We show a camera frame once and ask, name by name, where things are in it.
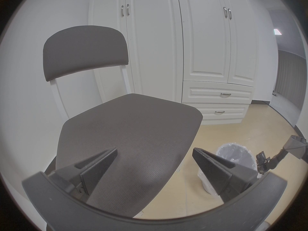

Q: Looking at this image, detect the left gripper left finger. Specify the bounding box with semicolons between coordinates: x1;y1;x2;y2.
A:
49;147;118;203

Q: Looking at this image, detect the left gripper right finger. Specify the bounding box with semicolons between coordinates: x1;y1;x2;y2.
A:
192;147;259;203

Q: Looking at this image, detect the clear plastic bag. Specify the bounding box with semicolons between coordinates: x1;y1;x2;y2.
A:
197;142;259;194

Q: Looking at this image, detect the black plastic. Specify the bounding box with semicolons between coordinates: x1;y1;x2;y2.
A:
256;151;268;175

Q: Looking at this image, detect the white chair with grey cushions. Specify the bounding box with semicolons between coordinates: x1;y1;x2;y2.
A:
43;26;204;219

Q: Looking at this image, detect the white wardrobe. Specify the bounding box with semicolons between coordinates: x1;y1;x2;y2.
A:
89;0;259;125

